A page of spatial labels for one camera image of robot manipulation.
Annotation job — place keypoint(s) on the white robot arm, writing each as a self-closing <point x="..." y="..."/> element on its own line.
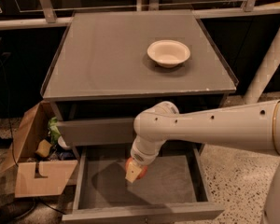
<point x="253" y="126"/>

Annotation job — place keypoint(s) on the grey drawer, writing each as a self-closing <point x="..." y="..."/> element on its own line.
<point x="173" y="190"/>
<point x="94" y="132"/>

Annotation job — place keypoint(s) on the grey drawer cabinet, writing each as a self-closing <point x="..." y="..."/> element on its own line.
<point x="102" y="70"/>

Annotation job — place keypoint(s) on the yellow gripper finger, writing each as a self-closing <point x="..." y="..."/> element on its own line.
<point x="133" y="170"/>

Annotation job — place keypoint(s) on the metal railing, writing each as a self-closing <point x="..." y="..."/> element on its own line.
<point x="115" y="6"/>

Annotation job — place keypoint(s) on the white bowl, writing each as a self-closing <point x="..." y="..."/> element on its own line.
<point x="168" y="53"/>

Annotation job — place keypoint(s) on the yellow sponge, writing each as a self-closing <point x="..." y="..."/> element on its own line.
<point x="43" y="149"/>

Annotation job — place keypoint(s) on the grey middle drawer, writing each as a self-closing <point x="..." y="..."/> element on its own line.
<point x="173" y="190"/>

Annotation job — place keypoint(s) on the green bag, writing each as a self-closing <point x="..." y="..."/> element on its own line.
<point x="54" y="133"/>

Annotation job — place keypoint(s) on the grey top drawer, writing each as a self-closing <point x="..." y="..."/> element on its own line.
<point x="94" y="132"/>

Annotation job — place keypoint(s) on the cardboard box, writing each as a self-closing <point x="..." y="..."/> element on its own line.
<point x="36" y="176"/>

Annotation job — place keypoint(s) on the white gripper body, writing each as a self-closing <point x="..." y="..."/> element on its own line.
<point x="142" y="159"/>

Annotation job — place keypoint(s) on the red apple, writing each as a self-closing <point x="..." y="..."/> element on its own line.
<point x="144" y="169"/>

